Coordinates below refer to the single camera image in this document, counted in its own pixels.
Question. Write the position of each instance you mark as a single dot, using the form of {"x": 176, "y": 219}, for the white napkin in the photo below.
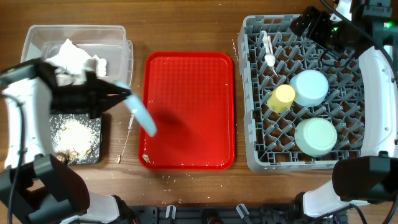
{"x": 73, "y": 59}

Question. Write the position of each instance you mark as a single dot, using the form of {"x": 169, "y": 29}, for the red serving tray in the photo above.
{"x": 190, "y": 96}

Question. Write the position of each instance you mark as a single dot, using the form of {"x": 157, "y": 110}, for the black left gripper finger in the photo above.
{"x": 107, "y": 101}
{"x": 109, "y": 88}

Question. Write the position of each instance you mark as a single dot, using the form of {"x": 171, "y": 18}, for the clear plastic waste bin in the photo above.
{"x": 106, "y": 41}

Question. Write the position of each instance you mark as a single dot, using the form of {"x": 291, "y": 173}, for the light blue plate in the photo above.
{"x": 138, "y": 110}

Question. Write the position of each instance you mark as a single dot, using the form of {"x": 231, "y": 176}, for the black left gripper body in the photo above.
{"x": 76, "y": 98}

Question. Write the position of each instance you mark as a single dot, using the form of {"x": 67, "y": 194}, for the white plastic spoon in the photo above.
{"x": 267, "y": 56}

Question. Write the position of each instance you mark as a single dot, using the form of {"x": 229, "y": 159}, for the grey dishwasher rack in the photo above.
{"x": 269, "y": 136}

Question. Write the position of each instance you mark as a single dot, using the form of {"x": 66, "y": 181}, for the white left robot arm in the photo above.
{"x": 35, "y": 186}

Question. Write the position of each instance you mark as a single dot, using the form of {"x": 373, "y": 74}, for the light blue bowl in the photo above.
{"x": 310, "y": 87}

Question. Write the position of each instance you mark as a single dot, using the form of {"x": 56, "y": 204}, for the yellow plastic cup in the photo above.
{"x": 281, "y": 98}

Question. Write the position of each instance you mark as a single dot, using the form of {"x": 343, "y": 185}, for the food scrap on tray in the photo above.
{"x": 146, "y": 158}

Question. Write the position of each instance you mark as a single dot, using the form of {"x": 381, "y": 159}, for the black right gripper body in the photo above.
{"x": 319, "y": 28}

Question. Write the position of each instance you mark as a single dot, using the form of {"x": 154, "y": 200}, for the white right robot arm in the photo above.
{"x": 368, "y": 31}

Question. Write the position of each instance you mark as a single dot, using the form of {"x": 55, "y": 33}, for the food scrap on table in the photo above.
{"x": 118, "y": 159}

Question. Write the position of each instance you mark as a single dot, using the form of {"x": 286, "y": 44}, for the mint green bowl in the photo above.
{"x": 315, "y": 137}

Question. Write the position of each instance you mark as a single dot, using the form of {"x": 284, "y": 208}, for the black waste tray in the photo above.
{"x": 77, "y": 140}

